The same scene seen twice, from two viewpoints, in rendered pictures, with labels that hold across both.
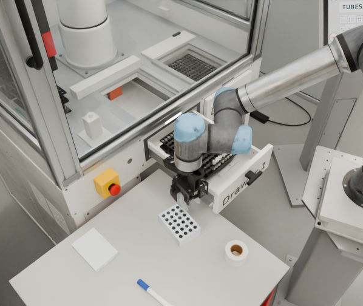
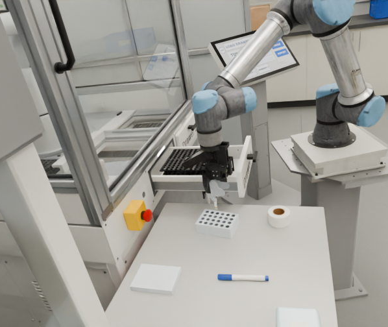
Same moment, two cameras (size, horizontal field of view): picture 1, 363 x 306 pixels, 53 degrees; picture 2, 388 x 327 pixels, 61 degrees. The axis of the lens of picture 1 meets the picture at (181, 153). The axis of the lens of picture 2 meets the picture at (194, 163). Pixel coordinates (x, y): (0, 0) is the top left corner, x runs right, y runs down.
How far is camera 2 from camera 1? 0.54 m
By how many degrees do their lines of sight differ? 27
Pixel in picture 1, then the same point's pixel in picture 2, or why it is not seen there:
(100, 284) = (183, 300)
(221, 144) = (236, 102)
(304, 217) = not seen: hidden behind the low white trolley
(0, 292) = not seen: outside the picture
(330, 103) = (252, 132)
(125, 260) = (193, 271)
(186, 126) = (205, 95)
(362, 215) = (340, 151)
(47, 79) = (71, 91)
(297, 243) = not seen: hidden behind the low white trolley
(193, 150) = (217, 117)
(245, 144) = (253, 96)
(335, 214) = (324, 158)
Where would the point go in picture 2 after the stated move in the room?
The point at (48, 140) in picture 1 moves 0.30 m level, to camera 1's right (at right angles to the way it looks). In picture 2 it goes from (82, 161) to (185, 126)
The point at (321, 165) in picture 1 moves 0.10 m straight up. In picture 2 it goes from (284, 149) to (283, 129)
